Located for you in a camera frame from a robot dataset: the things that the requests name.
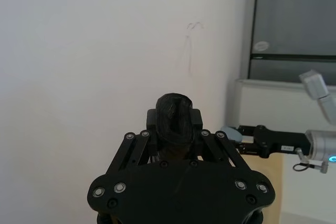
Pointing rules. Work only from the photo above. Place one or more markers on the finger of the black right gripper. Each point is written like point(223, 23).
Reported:
point(248, 149)
point(246, 130)

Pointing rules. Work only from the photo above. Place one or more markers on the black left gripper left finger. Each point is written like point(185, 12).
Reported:
point(134, 150)

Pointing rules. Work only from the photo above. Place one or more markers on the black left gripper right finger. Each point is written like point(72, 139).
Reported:
point(216, 150)

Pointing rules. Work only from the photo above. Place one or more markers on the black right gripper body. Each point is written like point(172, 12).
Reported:
point(278, 141)

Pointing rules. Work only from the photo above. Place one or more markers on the small pale plastic piece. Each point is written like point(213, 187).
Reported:
point(232, 133)

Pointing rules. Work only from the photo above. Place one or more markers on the black tool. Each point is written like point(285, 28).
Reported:
point(174, 119)

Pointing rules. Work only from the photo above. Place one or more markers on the white window sill unit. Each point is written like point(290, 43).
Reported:
point(275, 103)

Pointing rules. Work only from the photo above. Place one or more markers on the tan wooden panel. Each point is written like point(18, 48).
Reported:
point(265, 190)

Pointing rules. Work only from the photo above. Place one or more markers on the dark glass window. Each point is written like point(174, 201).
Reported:
point(294, 24)

